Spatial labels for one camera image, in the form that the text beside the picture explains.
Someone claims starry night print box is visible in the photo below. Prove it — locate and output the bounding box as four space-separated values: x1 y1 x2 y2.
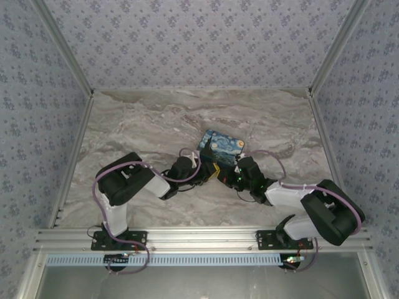
198 128 246 168

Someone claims black controller board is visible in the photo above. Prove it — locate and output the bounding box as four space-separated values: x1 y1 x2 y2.
103 254 129 272
281 254 305 271

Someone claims grey metal sheet panel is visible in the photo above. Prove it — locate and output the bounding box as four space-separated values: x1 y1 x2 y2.
17 252 380 299

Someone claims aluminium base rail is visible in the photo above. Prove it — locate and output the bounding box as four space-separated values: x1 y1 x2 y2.
34 228 373 252

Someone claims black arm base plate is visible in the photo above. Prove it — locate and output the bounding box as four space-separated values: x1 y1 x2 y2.
90 230 148 251
256 229 314 250

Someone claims slotted pale blue cable duct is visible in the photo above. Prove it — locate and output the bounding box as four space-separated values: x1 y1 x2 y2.
46 252 300 267

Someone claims aluminium table edge rail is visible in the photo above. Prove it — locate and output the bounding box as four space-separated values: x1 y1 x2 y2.
307 92 357 225
48 93 95 230

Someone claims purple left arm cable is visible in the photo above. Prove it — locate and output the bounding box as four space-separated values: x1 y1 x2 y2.
94 148 201 275

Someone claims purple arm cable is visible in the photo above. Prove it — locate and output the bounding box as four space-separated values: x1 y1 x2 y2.
241 149 365 273
94 148 201 275

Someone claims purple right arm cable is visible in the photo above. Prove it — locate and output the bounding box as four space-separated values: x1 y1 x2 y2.
241 149 365 273

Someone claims aluminium frame post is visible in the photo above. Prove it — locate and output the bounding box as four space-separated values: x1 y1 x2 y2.
30 0 95 95
307 0 373 94

